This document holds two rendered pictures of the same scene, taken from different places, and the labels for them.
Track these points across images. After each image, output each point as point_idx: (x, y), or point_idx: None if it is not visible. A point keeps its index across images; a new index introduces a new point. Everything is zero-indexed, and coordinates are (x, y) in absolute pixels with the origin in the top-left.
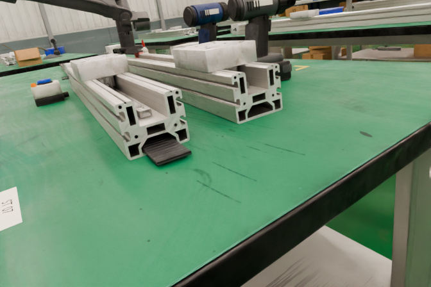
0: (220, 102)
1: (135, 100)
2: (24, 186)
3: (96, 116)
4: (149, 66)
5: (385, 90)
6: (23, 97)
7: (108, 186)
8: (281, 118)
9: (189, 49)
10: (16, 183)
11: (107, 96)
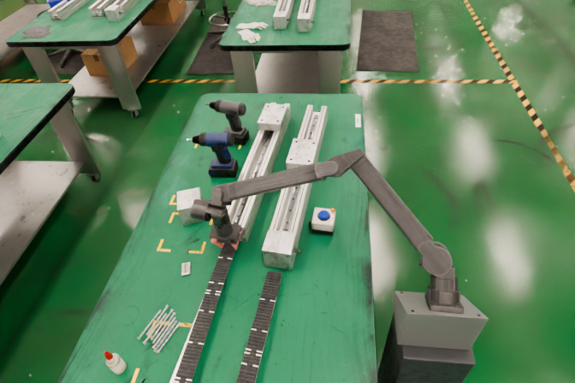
0: (288, 117)
1: (311, 125)
2: (353, 126)
3: (319, 150)
4: (269, 163)
5: None
6: (339, 285)
7: (336, 114)
8: None
9: (283, 113)
10: (355, 128)
11: (323, 114)
